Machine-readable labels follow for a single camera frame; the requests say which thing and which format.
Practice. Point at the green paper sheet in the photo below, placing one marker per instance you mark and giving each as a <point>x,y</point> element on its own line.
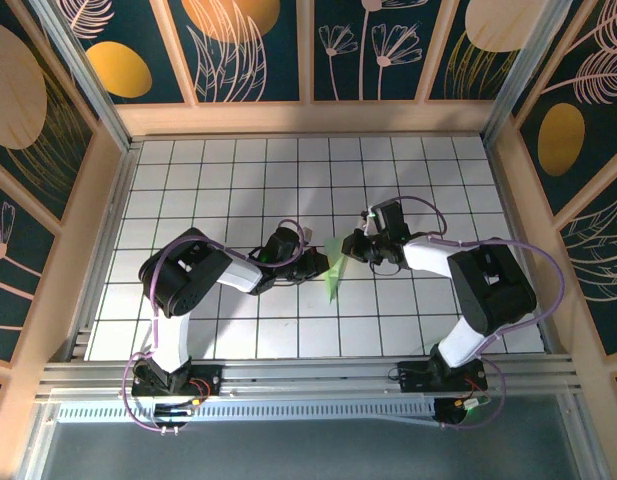
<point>334,270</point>

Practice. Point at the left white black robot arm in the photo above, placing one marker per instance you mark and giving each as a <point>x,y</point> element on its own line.
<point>183,280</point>

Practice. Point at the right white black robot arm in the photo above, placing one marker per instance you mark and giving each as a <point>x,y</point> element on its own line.
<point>493,290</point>

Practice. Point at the yellow power connector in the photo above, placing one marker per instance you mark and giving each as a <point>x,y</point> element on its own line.
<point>459,403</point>
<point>194,401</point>

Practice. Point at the black electronics module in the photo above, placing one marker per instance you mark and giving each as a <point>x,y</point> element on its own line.
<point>448,415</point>
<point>170,417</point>

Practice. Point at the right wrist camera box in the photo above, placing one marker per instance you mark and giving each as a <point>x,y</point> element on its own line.
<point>372,224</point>

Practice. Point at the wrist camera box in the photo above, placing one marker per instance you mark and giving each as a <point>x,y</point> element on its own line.
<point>372,224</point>
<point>308,233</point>

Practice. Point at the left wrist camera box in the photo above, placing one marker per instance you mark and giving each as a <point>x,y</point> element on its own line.
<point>308,233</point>

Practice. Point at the long aluminium mounting rail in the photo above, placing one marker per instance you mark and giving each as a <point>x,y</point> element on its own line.
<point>313,380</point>

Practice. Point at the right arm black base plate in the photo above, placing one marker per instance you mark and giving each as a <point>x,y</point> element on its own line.
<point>413,377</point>

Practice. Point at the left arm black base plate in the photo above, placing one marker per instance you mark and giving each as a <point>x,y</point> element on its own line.
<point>210,375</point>

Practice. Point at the aluminium corner post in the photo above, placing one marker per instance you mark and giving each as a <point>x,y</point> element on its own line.
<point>524,75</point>
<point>86,75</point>

